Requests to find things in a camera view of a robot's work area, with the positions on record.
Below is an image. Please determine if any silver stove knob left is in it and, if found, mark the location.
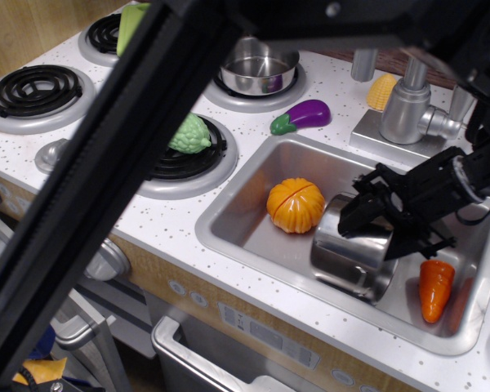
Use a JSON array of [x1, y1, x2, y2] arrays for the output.
[[34, 138, 69, 175]]

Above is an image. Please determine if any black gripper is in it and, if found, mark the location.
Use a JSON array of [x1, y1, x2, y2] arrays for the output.
[[337, 147, 484, 261]]

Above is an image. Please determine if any steel pot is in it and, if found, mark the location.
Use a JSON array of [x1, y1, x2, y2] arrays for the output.
[[310, 193, 398, 305]]

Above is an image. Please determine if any black burner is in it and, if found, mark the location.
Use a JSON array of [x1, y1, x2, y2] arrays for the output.
[[137, 114, 238, 200], [0, 65, 96, 135], [78, 13, 121, 68]]

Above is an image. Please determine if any silver oven dial knob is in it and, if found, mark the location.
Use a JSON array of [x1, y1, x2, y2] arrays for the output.
[[84, 238, 131, 282]]

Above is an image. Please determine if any front right black burner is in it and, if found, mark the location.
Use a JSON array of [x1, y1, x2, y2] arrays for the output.
[[137, 114, 238, 200]]

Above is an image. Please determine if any back left black burner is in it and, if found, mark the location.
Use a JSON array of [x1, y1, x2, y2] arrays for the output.
[[78, 13, 121, 68]]

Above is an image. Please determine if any purple toy eggplant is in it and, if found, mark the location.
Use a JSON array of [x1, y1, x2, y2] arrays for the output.
[[269, 100, 332, 136]]

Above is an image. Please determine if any silver oven door handle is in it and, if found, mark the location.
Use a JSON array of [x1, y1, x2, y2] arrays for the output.
[[51, 289, 116, 352]]

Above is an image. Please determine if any orange toy carrot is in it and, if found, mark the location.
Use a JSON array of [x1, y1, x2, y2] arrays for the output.
[[419, 260, 456, 323]]

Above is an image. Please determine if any yellow toy corn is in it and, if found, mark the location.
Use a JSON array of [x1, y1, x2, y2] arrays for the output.
[[366, 73, 397, 111]]

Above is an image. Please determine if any silver dishwasher door handle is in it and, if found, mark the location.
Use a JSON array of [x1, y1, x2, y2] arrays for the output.
[[152, 316, 292, 392]]

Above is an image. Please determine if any front left black burner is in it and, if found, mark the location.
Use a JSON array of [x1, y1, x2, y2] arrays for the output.
[[0, 65, 96, 135]]

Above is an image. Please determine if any green toy bitter gourd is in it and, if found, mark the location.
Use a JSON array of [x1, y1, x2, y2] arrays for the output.
[[167, 113, 212, 154]]

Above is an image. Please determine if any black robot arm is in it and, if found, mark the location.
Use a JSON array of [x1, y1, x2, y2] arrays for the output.
[[0, 1, 490, 391]]

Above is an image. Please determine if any green plastic cutting board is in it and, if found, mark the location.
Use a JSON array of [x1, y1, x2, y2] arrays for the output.
[[116, 2, 150, 57]]

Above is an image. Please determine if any stainless steel sink basin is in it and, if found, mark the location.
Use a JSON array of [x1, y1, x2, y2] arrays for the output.
[[195, 135, 490, 356]]

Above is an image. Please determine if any steel saucepan on stove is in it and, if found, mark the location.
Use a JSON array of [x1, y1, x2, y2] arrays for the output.
[[220, 37, 300, 96]]

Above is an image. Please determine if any orange toy pumpkin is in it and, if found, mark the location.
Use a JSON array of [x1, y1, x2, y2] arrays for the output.
[[266, 177, 326, 234]]

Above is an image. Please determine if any silver faucet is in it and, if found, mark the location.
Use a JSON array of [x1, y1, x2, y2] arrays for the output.
[[350, 57, 474, 165]]

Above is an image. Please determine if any blue object on floor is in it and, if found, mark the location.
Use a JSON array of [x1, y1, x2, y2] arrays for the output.
[[28, 325, 56, 360]]

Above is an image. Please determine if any back right burner ring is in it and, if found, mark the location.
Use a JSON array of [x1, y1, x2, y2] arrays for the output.
[[202, 60, 308, 114]]

